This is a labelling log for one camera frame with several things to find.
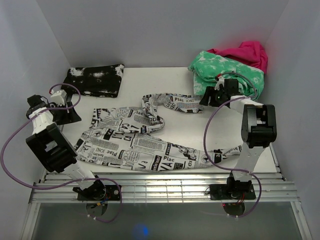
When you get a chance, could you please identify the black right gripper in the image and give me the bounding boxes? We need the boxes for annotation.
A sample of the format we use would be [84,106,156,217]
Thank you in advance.
[199,86,227,108]

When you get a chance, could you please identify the newspaper print trousers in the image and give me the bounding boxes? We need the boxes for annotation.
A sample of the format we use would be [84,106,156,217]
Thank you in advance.
[74,92,245,174]

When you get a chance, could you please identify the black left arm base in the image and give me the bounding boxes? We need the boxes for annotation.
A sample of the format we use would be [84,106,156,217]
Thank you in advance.
[72,180,121,201]

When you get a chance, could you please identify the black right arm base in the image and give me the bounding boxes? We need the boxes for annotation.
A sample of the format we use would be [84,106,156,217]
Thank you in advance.
[205,176,256,204]

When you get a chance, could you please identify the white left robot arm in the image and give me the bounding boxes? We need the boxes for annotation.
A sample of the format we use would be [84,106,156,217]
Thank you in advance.
[26,90,107,200]

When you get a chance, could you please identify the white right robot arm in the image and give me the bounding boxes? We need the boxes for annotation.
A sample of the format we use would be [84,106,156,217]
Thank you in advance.
[200,75,277,201]

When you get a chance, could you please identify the green white tie-dye trousers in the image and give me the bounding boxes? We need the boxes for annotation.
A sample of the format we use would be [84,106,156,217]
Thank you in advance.
[188,51,264,100]

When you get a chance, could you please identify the folded black white trousers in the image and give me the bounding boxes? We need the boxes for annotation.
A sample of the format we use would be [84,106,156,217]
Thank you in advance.
[61,64,125,98]

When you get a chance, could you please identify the pink trousers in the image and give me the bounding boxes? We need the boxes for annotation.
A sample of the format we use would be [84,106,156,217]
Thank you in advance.
[207,41,269,74]

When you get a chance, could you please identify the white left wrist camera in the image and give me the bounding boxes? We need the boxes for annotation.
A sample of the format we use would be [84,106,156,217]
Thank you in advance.
[50,90,67,107]

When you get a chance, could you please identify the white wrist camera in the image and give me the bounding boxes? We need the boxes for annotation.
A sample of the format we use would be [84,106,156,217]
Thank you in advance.
[50,90,67,107]
[214,74,225,91]

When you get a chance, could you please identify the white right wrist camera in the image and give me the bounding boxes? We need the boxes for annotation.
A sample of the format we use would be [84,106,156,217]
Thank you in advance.
[214,74,225,91]

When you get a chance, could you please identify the aluminium rail frame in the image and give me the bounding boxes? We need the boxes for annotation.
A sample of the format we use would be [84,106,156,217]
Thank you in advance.
[27,94,313,240]

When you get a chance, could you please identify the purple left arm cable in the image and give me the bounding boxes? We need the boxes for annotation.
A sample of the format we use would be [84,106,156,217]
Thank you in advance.
[0,82,123,224]

